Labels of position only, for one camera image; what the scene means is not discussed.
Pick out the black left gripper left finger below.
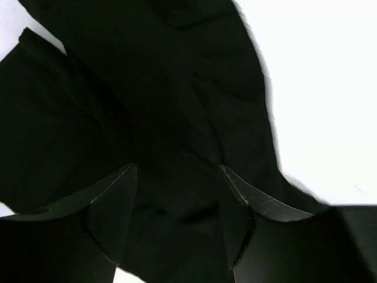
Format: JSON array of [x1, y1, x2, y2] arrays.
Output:
[[1, 164, 137, 282]]

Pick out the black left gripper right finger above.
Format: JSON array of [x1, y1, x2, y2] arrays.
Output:
[[220, 166, 376, 282]]

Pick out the black trousers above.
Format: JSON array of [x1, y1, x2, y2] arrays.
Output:
[[1, 1, 325, 282]]

